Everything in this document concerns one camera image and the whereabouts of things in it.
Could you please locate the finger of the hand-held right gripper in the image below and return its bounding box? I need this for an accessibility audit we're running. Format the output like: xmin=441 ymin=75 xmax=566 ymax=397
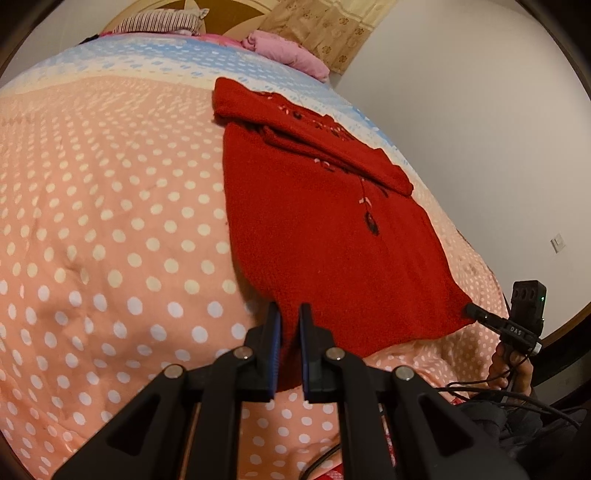
xmin=463 ymin=302 xmax=511 ymax=332

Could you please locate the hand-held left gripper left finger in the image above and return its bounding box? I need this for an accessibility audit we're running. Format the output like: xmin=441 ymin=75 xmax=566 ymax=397
xmin=52 ymin=302 xmax=283 ymax=480

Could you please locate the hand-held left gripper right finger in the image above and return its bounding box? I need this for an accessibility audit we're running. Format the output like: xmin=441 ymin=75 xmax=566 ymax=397
xmin=298 ymin=302 xmax=533 ymax=480

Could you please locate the red embroidered knit sweater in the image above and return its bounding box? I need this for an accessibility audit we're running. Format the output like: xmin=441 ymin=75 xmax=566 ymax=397
xmin=211 ymin=76 xmax=475 ymax=394

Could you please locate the person's right hand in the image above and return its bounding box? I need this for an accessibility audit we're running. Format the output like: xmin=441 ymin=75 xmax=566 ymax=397
xmin=488 ymin=344 xmax=534 ymax=393

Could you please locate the person's dark clothing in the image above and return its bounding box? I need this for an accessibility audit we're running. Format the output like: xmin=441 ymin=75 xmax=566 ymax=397
xmin=450 ymin=385 xmax=587 ymax=467

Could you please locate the polka dot bedspread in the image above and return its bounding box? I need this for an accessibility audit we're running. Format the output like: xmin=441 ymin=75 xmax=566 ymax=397
xmin=0 ymin=31 xmax=513 ymax=480

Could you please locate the pink pillow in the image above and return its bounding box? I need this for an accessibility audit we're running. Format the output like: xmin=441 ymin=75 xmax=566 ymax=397
xmin=241 ymin=30 xmax=331 ymax=84

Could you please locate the beige floral window curtain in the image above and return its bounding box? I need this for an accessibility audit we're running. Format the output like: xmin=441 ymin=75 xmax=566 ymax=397
xmin=259 ymin=0 xmax=399 ymax=75

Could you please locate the cream wooden headboard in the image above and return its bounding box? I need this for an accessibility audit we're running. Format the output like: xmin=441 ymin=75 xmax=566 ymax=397
xmin=102 ymin=0 xmax=280 ymax=38

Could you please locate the striped pillow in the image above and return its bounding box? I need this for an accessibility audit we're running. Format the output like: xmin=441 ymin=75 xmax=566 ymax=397
xmin=112 ymin=8 xmax=209 ymax=36

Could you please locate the black cable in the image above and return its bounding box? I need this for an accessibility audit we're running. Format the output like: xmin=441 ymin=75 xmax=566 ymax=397
xmin=434 ymin=355 xmax=587 ymax=423

